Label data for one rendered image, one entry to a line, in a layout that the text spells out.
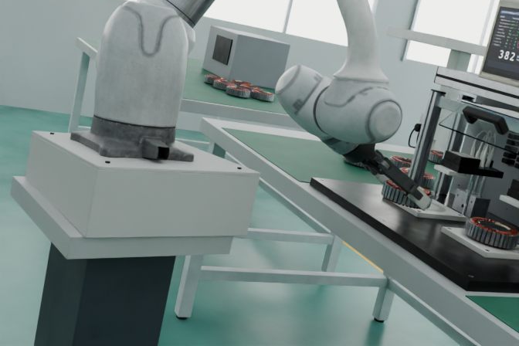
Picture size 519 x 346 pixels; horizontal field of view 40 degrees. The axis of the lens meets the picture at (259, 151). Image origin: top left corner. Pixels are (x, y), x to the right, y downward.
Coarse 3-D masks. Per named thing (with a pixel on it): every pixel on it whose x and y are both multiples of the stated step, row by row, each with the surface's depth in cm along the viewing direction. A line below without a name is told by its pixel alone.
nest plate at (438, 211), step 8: (432, 200) 185; (408, 208) 172; (432, 208) 176; (440, 208) 178; (448, 208) 180; (416, 216) 169; (424, 216) 169; (432, 216) 170; (440, 216) 171; (448, 216) 172; (456, 216) 173; (464, 216) 175
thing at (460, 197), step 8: (456, 192) 186; (464, 192) 183; (456, 200) 185; (464, 200) 183; (472, 200) 180; (480, 200) 180; (488, 200) 181; (456, 208) 185; (472, 208) 180; (480, 208) 181; (472, 216) 180; (480, 216) 181
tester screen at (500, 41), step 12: (504, 12) 179; (516, 12) 175; (504, 24) 178; (516, 24) 175; (504, 36) 178; (516, 36) 174; (492, 48) 181; (504, 48) 177; (516, 48) 174; (504, 60) 177; (516, 60) 173; (504, 72) 176
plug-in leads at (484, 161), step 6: (474, 144) 183; (480, 144) 180; (486, 144) 183; (474, 150) 183; (480, 150) 180; (486, 150) 179; (492, 150) 180; (480, 156) 183; (486, 156) 179; (492, 156) 180; (480, 162) 179; (486, 162) 181; (492, 162) 184
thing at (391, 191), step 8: (384, 184) 160; (392, 184) 158; (384, 192) 159; (392, 192) 156; (400, 192) 155; (424, 192) 157; (392, 200) 156; (400, 200) 155; (408, 200) 155; (416, 208) 156
